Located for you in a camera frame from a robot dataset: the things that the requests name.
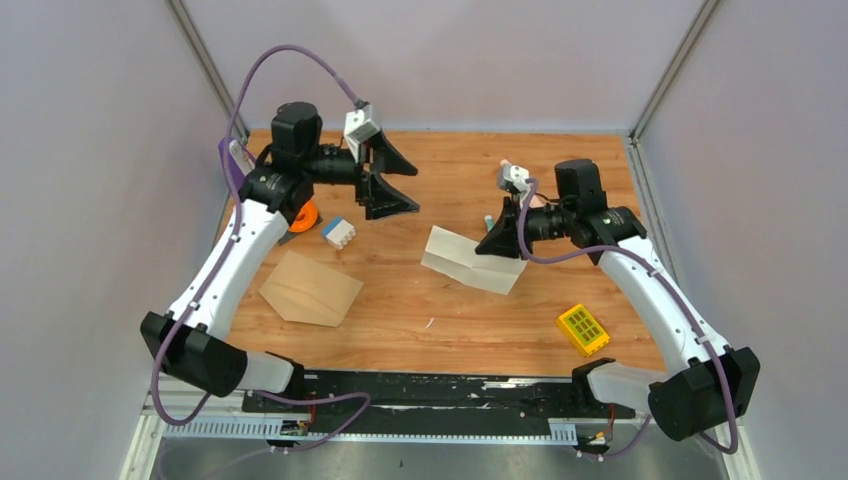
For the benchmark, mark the pink cylindrical tube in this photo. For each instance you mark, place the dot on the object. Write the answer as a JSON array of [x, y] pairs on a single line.
[[515, 202]]

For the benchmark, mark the yellow toy block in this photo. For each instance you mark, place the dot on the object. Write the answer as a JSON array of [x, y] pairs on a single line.
[[584, 332]]

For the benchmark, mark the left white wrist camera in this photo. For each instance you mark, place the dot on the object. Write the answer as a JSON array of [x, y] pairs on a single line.
[[359, 126]]

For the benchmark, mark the beige letter paper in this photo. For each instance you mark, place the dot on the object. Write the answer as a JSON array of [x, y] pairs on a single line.
[[454, 256]]

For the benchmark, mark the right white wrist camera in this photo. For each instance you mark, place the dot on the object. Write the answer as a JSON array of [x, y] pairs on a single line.
[[512, 178]]

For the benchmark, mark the blue white toy block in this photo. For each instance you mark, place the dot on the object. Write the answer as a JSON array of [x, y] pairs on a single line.
[[338, 233]]

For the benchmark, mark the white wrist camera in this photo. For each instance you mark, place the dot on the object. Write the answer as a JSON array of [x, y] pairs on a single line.
[[512, 178], [359, 126]]

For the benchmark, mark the purple holder stand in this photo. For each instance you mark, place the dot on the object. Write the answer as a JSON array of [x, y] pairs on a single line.
[[237, 162]]

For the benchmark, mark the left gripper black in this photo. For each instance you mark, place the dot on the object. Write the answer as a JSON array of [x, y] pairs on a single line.
[[381, 200]]

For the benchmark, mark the brown paper envelope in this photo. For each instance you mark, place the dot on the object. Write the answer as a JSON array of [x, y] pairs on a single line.
[[304, 291]]

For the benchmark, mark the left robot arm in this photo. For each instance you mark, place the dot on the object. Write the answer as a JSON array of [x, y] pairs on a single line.
[[188, 341]]

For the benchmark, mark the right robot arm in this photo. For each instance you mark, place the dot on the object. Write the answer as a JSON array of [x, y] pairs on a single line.
[[707, 384]]

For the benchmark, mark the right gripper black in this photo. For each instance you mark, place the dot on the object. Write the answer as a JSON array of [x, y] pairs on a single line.
[[503, 239]]

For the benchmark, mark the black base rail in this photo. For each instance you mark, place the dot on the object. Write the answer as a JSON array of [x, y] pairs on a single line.
[[442, 406]]

